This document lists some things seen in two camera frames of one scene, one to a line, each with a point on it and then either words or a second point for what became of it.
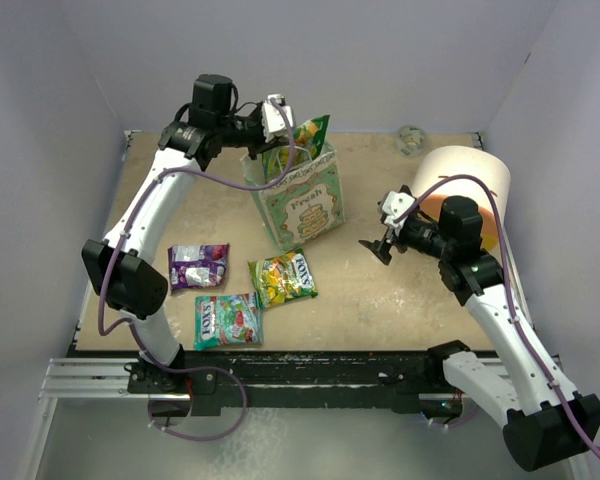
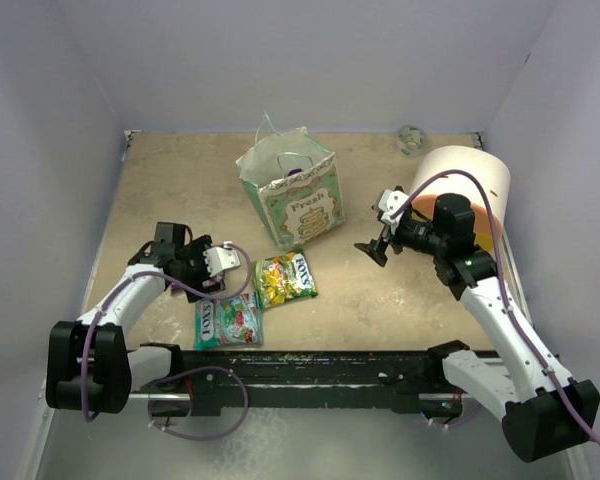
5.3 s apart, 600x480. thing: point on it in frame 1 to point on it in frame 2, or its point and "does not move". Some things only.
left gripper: [262, 145] to [196, 248]
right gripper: [381, 249] does not move
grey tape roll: [411, 141] does not move
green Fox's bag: [283, 278] does not move
